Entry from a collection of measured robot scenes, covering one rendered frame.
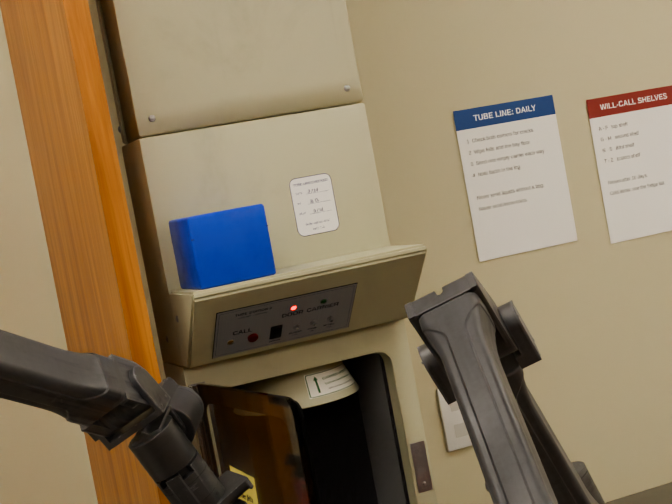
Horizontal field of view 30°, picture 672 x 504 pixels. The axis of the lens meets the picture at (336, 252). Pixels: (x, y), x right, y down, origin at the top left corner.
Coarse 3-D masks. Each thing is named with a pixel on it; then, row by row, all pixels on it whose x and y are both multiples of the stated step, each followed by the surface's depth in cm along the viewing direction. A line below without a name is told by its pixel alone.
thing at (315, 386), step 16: (320, 368) 173; (336, 368) 174; (256, 384) 173; (272, 384) 172; (288, 384) 171; (304, 384) 171; (320, 384) 171; (336, 384) 173; (352, 384) 176; (304, 400) 170; (320, 400) 170; (336, 400) 172
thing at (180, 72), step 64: (128, 0) 160; (192, 0) 164; (256, 0) 167; (320, 0) 170; (128, 64) 160; (192, 64) 163; (256, 64) 167; (320, 64) 170; (128, 128) 168; (192, 128) 164
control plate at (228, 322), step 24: (336, 288) 160; (240, 312) 156; (264, 312) 158; (288, 312) 160; (312, 312) 162; (336, 312) 164; (216, 336) 157; (240, 336) 159; (264, 336) 161; (288, 336) 163
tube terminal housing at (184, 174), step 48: (144, 144) 161; (192, 144) 163; (240, 144) 166; (288, 144) 168; (336, 144) 171; (144, 192) 163; (192, 192) 163; (240, 192) 165; (288, 192) 168; (336, 192) 170; (144, 240) 168; (288, 240) 168; (336, 240) 170; (384, 240) 173; (336, 336) 170; (384, 336) 173; (240, 384) 165; (432, 480) 175
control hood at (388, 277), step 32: (352, 256) 164; (384, 256) 160; (416, 256) 162; (224, 288) 152; (256, 288) 154; (288, 288) 157; (320, 288) 159; (384, 288) 164; (416, 288) 167; (192, 320) 154; (352, 320) 167; (384, 320) 169; (192, 352) 158; (256, 352) 164
